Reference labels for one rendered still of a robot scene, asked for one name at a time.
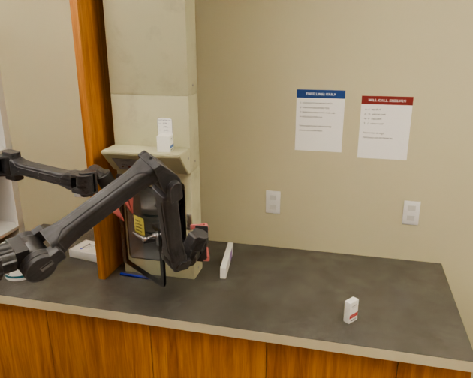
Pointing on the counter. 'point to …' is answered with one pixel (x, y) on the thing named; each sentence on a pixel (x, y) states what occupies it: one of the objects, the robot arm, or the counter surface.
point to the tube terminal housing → (139, 115)
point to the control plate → (124, 163)
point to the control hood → (173, 160)
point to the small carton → (164, 142)
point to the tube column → (151, 46)
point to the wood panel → (96, 115)
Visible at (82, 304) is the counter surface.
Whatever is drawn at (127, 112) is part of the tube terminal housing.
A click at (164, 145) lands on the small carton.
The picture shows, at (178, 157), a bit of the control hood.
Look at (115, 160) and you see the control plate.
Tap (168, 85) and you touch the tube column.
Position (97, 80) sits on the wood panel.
